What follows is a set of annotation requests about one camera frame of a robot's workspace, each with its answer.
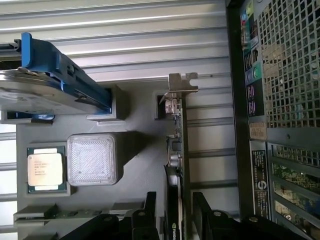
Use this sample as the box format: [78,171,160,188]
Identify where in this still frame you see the green RAM stick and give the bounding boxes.
[43,203,101,222]

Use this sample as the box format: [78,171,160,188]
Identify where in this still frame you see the green graphics card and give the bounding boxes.
[162,72,200,240]

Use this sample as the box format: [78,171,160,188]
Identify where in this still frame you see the grey parts rack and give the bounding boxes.
[0,83,191,240]

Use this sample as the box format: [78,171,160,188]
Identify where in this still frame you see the silver CPU chip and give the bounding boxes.
[26,147,67,194]

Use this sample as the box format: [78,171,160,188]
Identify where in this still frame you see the black PC case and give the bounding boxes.
[225,0,320,228]

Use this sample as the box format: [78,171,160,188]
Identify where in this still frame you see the hard disk in blue caddy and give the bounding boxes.
[0,32,112,118]

